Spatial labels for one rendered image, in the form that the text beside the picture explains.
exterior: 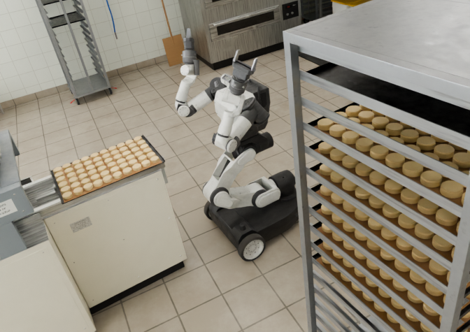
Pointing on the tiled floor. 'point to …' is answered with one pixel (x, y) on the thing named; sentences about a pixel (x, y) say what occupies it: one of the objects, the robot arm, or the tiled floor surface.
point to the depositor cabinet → (40, 289)
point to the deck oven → (238, 17)
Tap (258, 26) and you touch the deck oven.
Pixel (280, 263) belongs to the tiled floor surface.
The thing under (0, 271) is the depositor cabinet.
